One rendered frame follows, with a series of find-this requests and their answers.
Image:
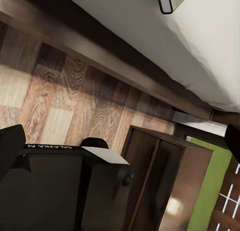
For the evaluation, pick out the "fixed window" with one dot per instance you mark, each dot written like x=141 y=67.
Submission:
x=218 y=204

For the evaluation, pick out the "nightstand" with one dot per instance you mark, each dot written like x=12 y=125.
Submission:
x=168 y=173

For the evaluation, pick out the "bed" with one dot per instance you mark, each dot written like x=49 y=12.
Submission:
x=189 y=59

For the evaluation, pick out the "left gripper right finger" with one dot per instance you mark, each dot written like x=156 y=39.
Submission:
x=232 y=140

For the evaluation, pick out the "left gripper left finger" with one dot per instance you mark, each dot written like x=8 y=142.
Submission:
x=12 y=140

